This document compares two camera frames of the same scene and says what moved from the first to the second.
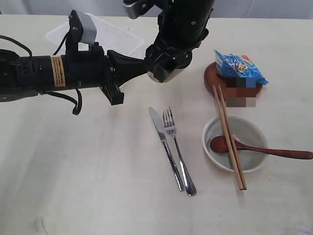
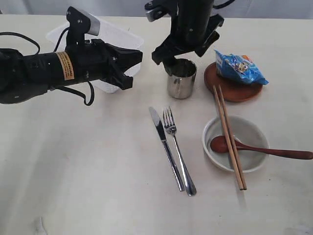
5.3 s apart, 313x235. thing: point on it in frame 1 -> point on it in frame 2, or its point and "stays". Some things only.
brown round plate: x=232 y=87 stays
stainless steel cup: x=161 y=73 -> x=180 y=84
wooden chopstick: x=239 y=184 stays
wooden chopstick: x=232 y=138 stays
